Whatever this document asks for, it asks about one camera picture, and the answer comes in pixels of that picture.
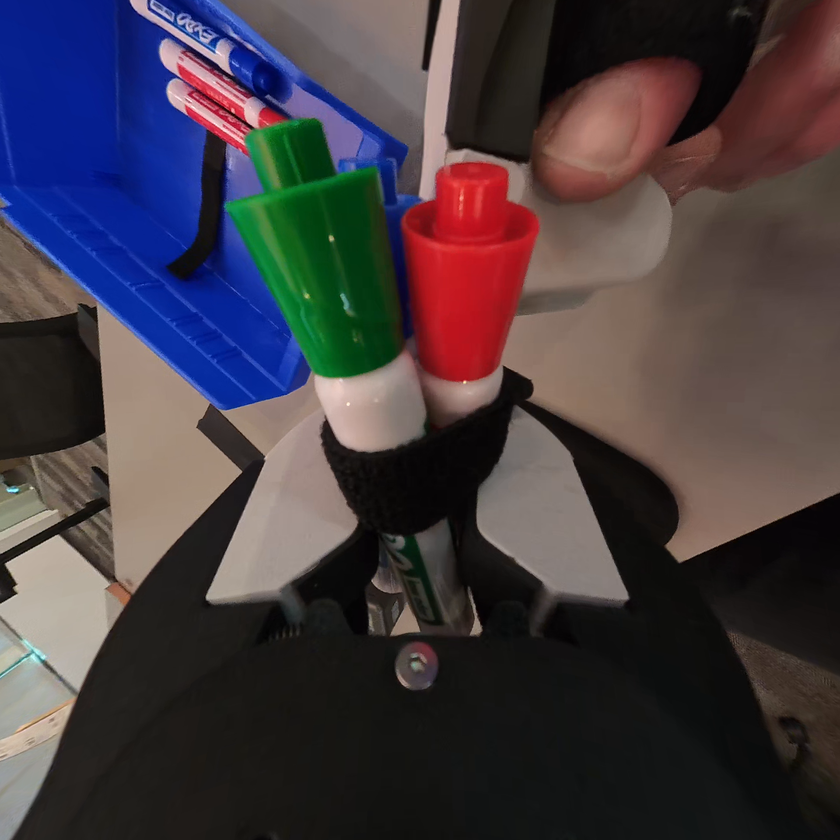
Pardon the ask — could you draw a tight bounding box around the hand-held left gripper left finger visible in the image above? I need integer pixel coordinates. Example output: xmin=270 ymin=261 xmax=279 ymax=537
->
xmin=205 ymin=413 xmax=380 ymax=618

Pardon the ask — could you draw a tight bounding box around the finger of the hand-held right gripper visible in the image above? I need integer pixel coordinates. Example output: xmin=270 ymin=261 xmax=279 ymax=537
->
xmin=419 ymin=0 xmax=460 ymax=198

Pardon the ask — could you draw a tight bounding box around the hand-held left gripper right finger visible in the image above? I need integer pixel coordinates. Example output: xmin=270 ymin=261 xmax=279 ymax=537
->
xmin=461 ymin=403 xmax=632 ymax=618

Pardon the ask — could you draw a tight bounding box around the black velcro strap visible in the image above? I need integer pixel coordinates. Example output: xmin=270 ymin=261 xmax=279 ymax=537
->
xmin=166 ymin=134 xmax=228 ymax=280
xmin=320 ymin=367 xmax=534 ymax=536

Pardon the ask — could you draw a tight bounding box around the blue dry-erase marker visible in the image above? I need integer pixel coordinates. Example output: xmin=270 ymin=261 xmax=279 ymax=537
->
xmin=130 ymin=0 xmax=280 ymax=99
xmin=338 ymin=156 xmax=424 ymax=342

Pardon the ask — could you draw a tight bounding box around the red dry-erase marker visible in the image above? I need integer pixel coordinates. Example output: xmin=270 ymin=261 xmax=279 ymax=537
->
xmin=400 ymin=164 xmax=540 ymax=427
xmin=159 ymin=38 xmax=277 ymax=129
xmin=166 ymin=79 xmax=293 ymax=158

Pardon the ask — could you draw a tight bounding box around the green dry-erase marker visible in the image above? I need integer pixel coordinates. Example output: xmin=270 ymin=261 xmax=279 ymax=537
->
xmin=226 ymin=118 xmax=473 ymax=637

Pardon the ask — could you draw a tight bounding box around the blue plastic bin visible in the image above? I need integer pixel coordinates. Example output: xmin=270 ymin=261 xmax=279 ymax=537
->
xmin=0 ymin=0 xmax=409 ymax=411

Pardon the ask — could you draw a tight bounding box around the black strip on table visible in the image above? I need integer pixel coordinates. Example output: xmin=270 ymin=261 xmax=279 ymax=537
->
xmin=197 ymin=403 xmax=266 ymax=470

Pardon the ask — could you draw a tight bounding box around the black mesh chair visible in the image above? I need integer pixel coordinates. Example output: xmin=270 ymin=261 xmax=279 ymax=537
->
xmin=0 ymin=305 xmax=109 ymax=460

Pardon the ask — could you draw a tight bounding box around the white label strip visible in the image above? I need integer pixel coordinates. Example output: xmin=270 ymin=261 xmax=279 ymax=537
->
xmin=0 ymin=699 xmax=76 ymax=762

